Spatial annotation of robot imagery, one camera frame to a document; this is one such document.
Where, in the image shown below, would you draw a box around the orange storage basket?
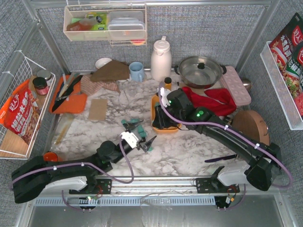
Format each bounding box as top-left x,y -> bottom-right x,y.
151,95 -> 182,134

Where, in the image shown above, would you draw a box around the tan felt coaster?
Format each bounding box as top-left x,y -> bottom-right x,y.
88,99 -> 107,121

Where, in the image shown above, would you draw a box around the red cloth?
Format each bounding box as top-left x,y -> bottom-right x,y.
182,87 -> 237,116

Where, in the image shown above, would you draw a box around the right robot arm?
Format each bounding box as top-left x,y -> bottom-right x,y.
157,86 -> 282,191

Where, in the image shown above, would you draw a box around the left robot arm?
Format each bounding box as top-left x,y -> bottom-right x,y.
11,121 -> 155,204

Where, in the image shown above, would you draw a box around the white mesh basket right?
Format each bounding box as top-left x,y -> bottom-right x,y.
260,41 -> 303,131

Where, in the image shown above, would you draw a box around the small orange bottle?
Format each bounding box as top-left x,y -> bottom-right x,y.
164,77 -> 172,90

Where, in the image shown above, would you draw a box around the steel pot with lid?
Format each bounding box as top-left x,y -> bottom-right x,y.
174,56 -> 227,89

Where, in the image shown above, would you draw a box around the white thermos jug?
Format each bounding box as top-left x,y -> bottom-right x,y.
151,36 -> 172,82

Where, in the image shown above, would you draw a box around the light blue mug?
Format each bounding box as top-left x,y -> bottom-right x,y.
129,61 -> 145,82

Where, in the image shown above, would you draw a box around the brown cloth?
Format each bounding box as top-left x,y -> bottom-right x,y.
90,60 -> 130,82

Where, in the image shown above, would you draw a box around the striped pink cloth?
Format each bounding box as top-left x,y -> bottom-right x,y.
80,74 -> 120,96

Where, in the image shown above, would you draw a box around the orange cutting board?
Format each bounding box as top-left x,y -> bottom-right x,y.
48,76 -> 88,114

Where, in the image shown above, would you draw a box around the pink egg tray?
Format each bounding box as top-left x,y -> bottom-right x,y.
220,66 -> 251,106

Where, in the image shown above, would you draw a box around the white bowl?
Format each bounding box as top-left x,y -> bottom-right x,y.
95,57 -> 112,69

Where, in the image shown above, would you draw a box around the purple spatula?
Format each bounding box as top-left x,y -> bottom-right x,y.
205,154 -> 237,163

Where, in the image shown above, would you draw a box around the black kitchen knife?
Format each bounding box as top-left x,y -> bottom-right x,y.
52,74 -> 82,112

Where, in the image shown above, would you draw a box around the round wooden board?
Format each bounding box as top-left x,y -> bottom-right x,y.
232,110 -> 270,145

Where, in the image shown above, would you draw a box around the orange cup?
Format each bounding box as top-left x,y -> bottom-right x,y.
43,152 -> 62,162

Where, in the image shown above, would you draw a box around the clear plastic containers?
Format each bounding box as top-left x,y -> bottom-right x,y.
107,10 -> 145,40

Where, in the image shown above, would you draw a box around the silver lidded jar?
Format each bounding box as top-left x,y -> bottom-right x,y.
37,70 -> 52,81

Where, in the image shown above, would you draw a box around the red lidded jar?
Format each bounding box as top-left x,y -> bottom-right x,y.
32,77 -> 49,96

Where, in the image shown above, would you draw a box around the green snack packet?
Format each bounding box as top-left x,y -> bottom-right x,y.
85,12 -> 108,31

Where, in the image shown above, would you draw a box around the orange snack bag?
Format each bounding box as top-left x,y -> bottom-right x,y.
0,79 -> 40,144

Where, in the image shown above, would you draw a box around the red seasoning packets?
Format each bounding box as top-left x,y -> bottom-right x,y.
269,12 -> 303,116

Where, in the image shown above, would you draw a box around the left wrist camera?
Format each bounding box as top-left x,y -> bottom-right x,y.
120,131 -> 141,148

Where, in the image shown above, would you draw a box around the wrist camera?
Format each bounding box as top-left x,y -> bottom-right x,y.
160,87 -> 171,99
120,131 -> 141,148

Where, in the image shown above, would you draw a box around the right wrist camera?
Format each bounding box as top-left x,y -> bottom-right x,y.
160,87 -> 171,99

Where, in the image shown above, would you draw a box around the white wire basket left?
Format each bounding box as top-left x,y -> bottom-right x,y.
0,50 -> 56,160

